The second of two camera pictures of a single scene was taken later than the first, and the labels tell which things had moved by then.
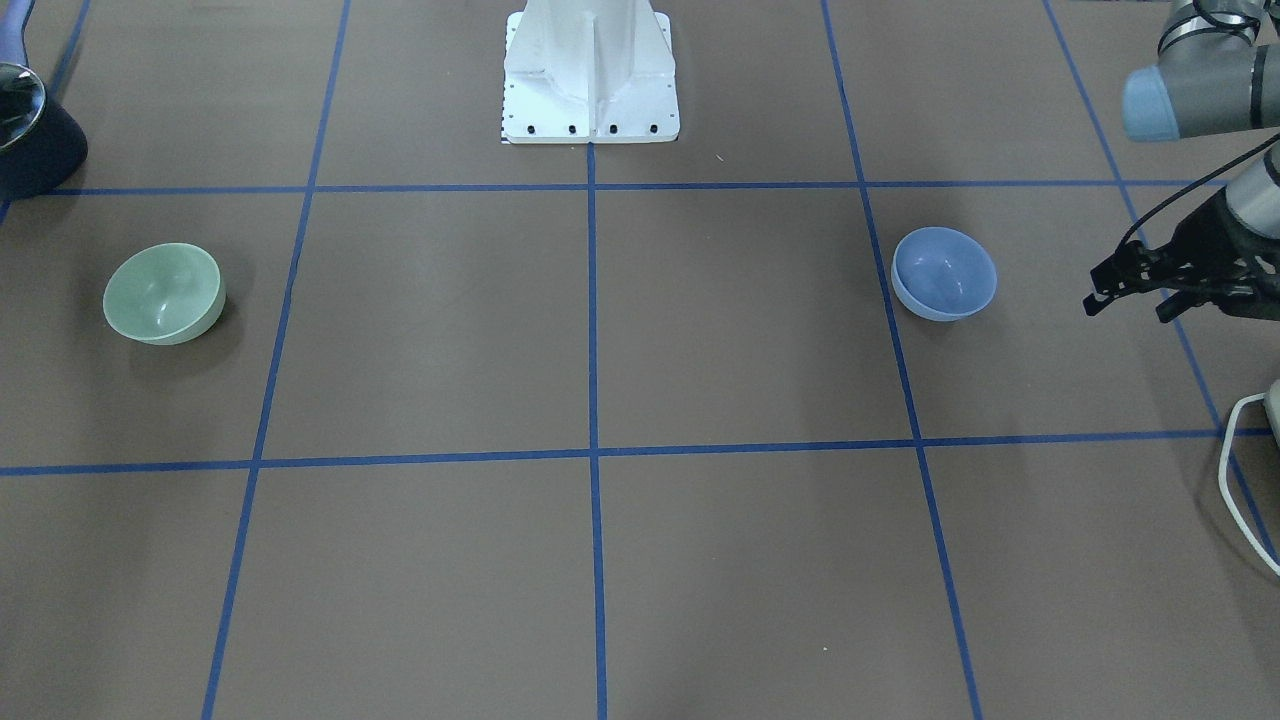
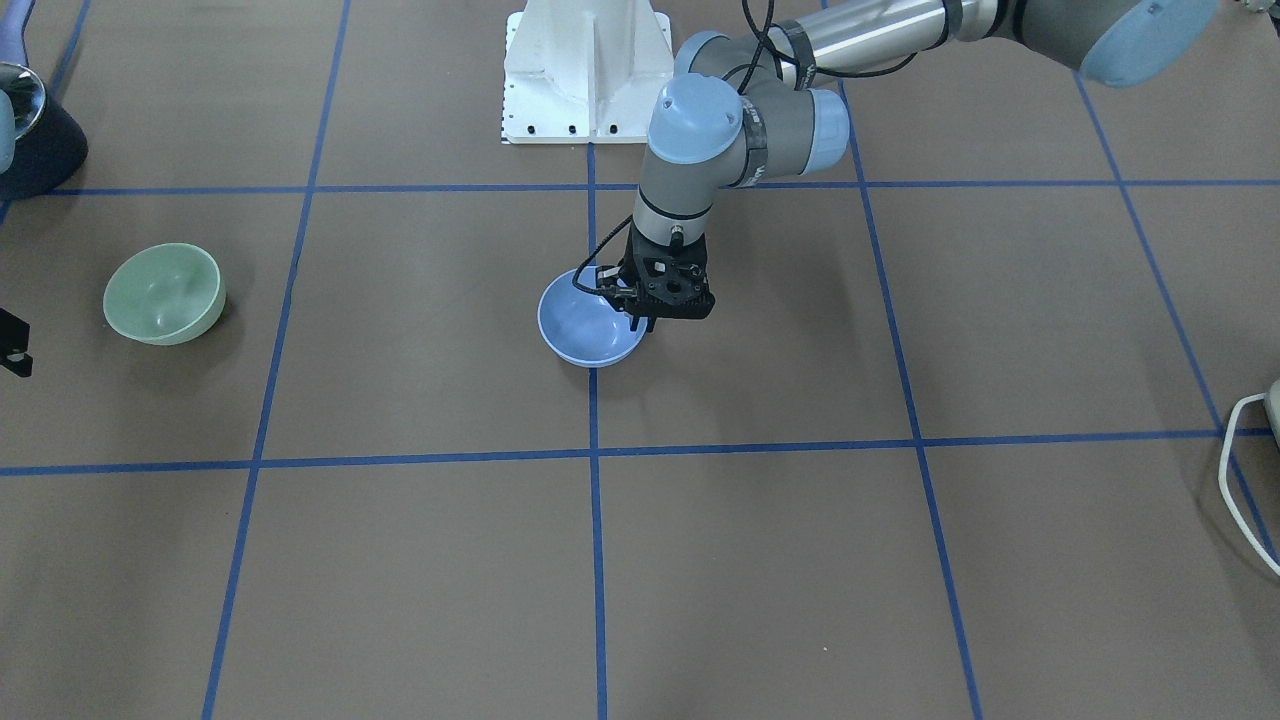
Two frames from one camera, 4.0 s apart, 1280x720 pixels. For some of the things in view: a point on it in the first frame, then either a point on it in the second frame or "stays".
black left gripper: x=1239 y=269 → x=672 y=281
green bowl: x=165 y=294 stays
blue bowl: x=943 y=273 → x=581 y=327
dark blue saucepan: x=41 y=148 stays
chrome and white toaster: x=1272 y=408 stays
